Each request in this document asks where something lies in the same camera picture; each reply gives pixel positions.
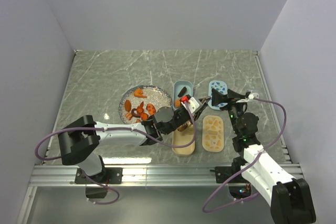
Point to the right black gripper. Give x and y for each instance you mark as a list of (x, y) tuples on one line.
[(218, 98)]

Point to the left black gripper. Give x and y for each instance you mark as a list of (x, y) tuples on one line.
[(198, 113)]

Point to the black sea cucumber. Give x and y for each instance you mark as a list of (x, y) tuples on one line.
[(182, 92)]

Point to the dark glazed food piece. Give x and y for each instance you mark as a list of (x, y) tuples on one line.
[(184, 126)]

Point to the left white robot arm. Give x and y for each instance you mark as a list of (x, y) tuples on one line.
[(78, 140)]

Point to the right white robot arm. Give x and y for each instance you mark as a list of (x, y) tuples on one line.
[(289, 198)]

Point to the blue lunch box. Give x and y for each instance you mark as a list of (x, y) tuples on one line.
[(181, 88)]

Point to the beige lunch box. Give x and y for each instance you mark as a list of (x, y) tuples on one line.
[(183, 138)]

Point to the blue patterned lid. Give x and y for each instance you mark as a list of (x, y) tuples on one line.
[(221, 87)]

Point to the beige patterned lid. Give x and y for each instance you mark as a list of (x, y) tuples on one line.
[(213, 134)]

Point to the spotted orange food piece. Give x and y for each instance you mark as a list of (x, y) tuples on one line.
[(151, 109)]

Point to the orange drumstick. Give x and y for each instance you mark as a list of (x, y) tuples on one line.
[(144, 116)]

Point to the speckled round plate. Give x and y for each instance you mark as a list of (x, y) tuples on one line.
[(155, 95)]

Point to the bacon piece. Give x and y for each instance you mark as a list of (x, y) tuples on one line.
[(129, 116)]

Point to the orange oval nugget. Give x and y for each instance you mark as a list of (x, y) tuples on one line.
[(127, 105)]

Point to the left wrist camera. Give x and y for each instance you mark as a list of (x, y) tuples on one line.
[(192, 104)]

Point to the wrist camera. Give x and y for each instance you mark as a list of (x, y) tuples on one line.
[(253, 96), (192, 104)]

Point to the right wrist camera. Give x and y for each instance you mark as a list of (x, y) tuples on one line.
[(253, 96)]

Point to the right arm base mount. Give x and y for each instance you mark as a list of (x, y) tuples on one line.
[(241, 188)]

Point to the aluminium frame rail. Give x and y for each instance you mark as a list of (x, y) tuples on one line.
[(133, 175)]

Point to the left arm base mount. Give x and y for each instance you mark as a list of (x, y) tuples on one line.
[(96, 185)]

